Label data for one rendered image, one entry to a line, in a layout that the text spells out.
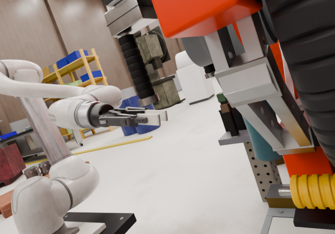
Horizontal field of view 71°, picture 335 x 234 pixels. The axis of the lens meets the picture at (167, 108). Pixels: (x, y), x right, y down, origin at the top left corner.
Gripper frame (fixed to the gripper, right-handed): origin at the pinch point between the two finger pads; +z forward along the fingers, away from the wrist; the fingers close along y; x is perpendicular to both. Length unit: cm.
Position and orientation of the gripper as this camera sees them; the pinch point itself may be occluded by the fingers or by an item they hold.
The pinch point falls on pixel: (152, 117)
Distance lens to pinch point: 65.0
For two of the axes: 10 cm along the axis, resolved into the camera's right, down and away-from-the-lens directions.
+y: 4.7, -2.6, 8.4
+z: 8.7, 0.2, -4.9
